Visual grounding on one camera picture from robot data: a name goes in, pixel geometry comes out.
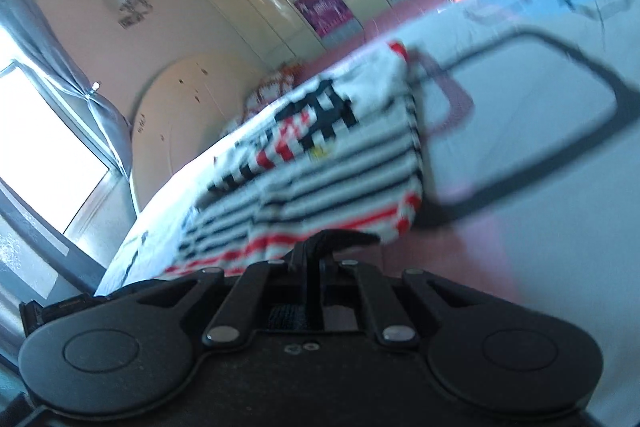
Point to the purple wall poster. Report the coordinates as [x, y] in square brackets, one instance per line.
[325, 12]

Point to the beige rounded headboard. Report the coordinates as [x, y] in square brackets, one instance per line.
[185, 117]

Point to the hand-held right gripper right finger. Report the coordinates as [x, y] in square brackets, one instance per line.
[332, 247]

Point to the blue patterned bed blanket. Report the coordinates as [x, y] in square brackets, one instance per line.
[525, 157]

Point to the bright window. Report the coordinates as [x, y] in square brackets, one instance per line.
[45, 142]

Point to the blue curtain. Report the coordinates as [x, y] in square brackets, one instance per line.
[60, 72]

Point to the double-shade wall lamp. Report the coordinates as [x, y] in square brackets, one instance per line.
[129, 7]

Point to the striped knit sweater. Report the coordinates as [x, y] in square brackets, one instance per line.
[320, 167]

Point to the checked pink pillow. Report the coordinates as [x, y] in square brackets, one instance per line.
[272, 84]

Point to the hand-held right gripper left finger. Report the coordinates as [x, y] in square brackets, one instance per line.
[300, 254]

